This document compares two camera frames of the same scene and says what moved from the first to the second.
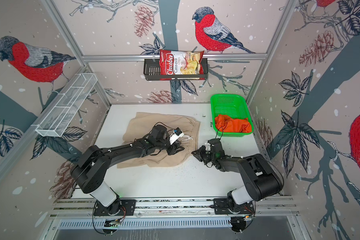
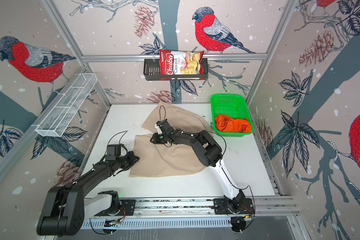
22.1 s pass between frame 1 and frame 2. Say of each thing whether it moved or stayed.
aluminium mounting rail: stayed
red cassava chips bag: stayed
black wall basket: stayed
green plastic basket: stayed
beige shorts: moved
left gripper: moved
